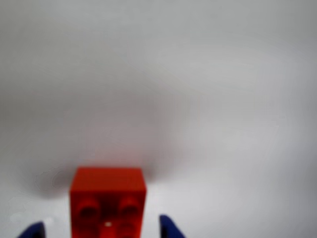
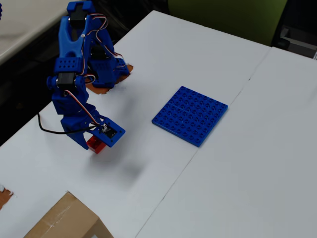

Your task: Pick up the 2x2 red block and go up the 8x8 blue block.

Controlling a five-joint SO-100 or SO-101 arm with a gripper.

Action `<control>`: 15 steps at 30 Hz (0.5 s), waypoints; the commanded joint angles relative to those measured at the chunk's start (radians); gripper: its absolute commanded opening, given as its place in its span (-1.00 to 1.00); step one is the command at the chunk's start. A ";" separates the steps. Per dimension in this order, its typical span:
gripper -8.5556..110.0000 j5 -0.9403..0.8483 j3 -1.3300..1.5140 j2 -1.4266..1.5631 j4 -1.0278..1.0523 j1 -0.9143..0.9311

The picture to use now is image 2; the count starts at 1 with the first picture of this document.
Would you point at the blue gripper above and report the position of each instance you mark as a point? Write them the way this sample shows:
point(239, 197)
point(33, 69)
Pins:
point(74, 127)

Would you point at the red 2x2 building block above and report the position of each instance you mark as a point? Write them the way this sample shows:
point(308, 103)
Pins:
point(97, 146)

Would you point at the blue 3D-printed robot arm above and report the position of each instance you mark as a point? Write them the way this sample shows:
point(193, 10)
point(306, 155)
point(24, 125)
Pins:
point(71, 44)

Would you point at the brown cardboard box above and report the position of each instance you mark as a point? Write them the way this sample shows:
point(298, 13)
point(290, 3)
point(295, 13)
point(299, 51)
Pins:
point(67, 218)

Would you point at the blue 8x8 studded baseplate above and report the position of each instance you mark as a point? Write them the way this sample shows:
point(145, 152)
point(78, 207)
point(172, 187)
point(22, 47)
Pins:
point(190, 116)

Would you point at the white side desk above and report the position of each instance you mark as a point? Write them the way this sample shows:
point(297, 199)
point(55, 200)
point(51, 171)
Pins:
point(22, 22)

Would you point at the blue plastic piece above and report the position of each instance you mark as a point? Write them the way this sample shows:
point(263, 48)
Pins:
point(0, 12)

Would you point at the green chair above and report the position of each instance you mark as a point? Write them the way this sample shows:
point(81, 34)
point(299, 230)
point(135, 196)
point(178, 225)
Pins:
point(223, 17)

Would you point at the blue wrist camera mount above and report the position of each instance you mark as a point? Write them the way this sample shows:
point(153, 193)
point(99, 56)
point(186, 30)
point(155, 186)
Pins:
point(111, 132)

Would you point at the dark furniture with grey frame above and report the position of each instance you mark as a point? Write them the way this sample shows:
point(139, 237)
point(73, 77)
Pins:
point(299, 27)

